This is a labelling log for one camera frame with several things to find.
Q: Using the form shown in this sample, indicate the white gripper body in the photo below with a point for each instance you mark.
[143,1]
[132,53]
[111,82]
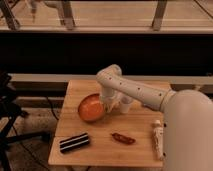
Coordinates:
[108,101]

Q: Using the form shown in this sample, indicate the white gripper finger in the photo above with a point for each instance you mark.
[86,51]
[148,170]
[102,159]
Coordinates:
[107,107]

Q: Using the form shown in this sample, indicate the orange ceramic bowl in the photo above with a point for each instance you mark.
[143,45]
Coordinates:
[90,108]

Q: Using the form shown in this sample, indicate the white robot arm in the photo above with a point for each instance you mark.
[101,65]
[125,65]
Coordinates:
[188,119]

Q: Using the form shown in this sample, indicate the wooden table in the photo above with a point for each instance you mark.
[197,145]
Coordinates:
[104,150]

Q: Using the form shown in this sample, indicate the black white striped block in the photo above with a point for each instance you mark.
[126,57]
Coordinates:
[74,142]

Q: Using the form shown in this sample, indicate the white plastic bottle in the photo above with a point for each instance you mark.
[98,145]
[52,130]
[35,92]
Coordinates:
[158,139]

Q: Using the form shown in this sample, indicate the black tripod stand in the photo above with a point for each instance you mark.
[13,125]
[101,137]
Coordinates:
[11,111]

